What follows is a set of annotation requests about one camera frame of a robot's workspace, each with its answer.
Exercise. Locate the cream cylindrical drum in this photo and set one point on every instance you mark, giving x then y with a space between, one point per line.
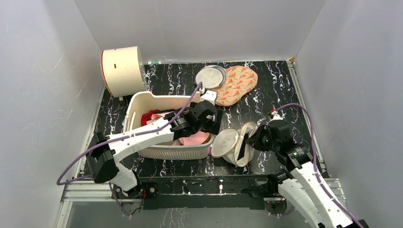
123 71

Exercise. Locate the white mesh laundry bag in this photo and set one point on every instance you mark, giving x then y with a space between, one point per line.
227 143

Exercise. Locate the cream plastic laundry basket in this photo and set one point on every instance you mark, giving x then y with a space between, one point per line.
143 102

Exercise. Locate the red garment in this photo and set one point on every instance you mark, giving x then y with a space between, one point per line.
149 117

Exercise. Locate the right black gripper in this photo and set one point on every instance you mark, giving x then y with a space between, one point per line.
254 142

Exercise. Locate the pink bra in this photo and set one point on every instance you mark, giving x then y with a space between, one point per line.
195 139

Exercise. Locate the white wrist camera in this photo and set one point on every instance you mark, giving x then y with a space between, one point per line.
275 116
208 95

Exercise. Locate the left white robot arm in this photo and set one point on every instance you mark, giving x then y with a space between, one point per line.
104 158

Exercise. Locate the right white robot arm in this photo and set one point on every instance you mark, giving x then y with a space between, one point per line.
299 182

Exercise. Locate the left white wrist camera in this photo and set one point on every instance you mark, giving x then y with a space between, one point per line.
208 95

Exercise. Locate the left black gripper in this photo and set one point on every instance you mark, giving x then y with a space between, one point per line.
212 126

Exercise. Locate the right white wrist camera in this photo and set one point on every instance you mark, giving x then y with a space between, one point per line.
275 116

